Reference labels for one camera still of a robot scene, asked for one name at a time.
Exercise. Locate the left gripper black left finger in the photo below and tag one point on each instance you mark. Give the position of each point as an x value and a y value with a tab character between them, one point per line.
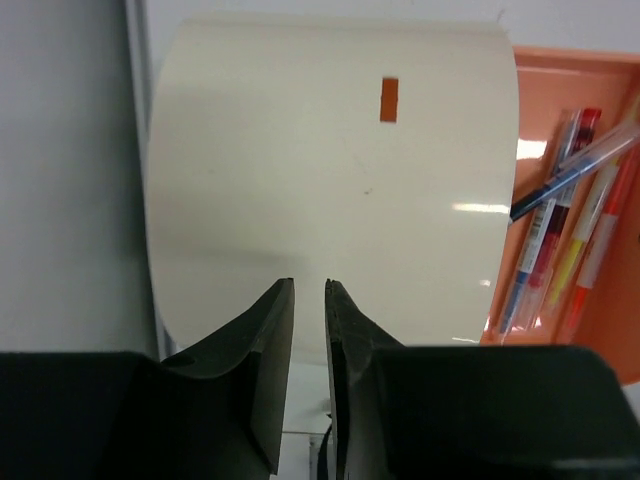
228	406

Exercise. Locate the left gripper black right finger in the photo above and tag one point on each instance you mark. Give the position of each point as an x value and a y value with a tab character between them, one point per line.
352	340

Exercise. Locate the cream cabinet with legs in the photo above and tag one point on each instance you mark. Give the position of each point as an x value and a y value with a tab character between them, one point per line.
381	154

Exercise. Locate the clear blue-cap pen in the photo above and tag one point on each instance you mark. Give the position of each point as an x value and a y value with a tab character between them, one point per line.
535	233

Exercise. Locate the yellow pencil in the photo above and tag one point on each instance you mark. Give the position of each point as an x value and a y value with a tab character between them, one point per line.
583	229

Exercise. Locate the red gel pen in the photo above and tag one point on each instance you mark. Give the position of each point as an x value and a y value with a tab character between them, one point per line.
557	215

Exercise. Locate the blue gel pen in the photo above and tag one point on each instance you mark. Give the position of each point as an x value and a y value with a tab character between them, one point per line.
615	143

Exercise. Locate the orange highlighter pen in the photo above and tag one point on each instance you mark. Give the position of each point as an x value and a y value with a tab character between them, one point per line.
597	248

